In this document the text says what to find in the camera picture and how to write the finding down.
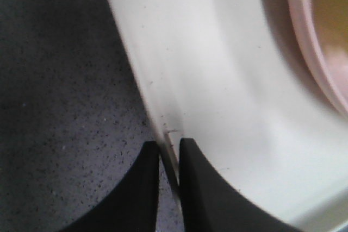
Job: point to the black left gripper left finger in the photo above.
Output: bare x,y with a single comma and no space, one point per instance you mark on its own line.
132,205

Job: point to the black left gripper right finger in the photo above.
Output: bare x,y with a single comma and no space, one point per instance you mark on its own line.
209,203

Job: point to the cream bear serving tray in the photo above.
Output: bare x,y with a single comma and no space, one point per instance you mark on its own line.
230,74

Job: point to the pink round plate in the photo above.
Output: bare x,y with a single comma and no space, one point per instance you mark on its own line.
329,68

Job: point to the green lettuce leaf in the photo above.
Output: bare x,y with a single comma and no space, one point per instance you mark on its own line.
330,18

